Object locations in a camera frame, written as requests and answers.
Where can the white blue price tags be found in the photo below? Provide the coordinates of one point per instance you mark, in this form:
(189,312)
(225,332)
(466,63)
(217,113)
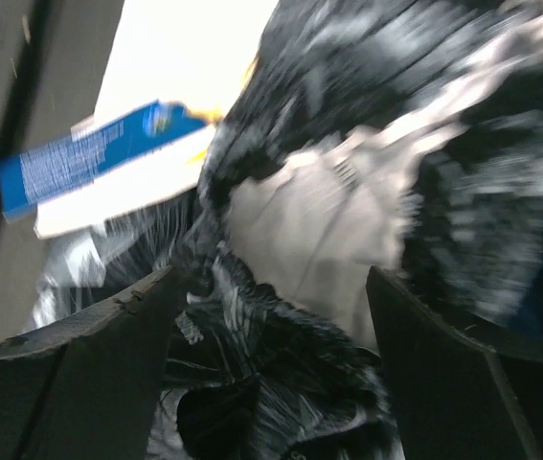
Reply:
(97,173)

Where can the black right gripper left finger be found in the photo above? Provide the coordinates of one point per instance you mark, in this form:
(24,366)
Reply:
(86,387)

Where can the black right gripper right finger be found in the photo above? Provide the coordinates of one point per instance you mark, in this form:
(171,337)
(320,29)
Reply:
(462,388)

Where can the dark leaf-print shorts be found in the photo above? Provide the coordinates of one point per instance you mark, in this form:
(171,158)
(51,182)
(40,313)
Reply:
(400,135)

